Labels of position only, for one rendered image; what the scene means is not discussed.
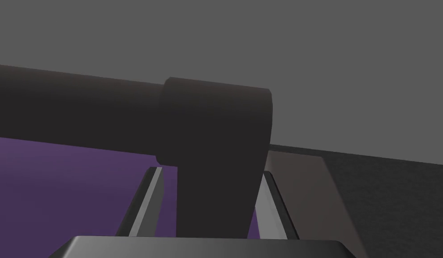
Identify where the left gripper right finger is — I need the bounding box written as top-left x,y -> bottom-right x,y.
255,171 -> 301,241

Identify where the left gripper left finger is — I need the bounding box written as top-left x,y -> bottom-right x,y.
115,166 -> 165,237

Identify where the dark curved bar handle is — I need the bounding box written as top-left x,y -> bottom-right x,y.
0,64 -> 274,239

